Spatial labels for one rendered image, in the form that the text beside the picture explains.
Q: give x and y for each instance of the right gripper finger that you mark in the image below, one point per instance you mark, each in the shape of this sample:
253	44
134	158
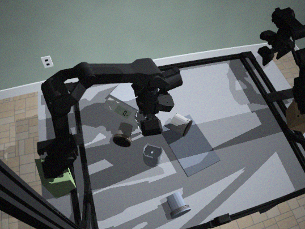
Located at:
282	53
264	62

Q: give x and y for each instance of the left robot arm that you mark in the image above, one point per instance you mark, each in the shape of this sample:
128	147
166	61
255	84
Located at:
146	79

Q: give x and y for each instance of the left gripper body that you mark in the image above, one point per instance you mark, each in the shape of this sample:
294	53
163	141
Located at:
152	125

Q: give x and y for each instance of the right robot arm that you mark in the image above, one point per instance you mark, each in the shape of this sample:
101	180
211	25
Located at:
288	26

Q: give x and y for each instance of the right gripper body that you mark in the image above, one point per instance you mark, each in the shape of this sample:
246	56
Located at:
278	45

